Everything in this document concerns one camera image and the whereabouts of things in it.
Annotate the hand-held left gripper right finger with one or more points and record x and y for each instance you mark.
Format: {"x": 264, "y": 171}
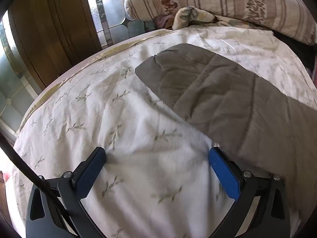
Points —
{"x": 224, "y": 172}

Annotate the wooden door with glass panes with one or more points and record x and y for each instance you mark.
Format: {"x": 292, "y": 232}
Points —
{"x": 49, "y": 17}

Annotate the white leaf-print bed sheet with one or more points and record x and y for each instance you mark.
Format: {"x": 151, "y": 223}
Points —
{"x": 99, "y": 109}

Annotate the small floral cloth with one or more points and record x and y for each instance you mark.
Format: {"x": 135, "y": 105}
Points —
{"x": 184, "y": 14}

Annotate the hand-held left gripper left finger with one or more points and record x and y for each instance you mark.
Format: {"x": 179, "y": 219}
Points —
{"x": 90, "y": 171}

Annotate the purple cloth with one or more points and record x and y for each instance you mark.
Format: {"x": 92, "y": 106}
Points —
{"x": 163, "y": 21}

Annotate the grey-brown quilted jacket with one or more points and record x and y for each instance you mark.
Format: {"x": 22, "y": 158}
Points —
{"x": 223, "y": 99}

